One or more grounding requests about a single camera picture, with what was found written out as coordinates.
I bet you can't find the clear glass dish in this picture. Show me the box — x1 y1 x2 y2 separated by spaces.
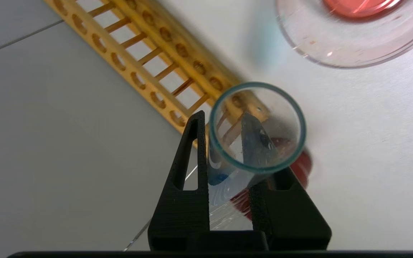
275 0 413 69

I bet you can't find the test tube with blue pigment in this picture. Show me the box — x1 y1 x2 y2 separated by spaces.
206 81 308 230

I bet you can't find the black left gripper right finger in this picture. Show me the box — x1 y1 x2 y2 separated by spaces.
248 167 333 251

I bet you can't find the wooden test tube rack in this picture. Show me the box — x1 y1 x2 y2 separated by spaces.
43 0 270 148

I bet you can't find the dark red plastic cup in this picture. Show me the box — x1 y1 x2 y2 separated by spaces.
227 148 314 220

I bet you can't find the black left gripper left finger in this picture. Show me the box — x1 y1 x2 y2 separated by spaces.
147 110 211 252

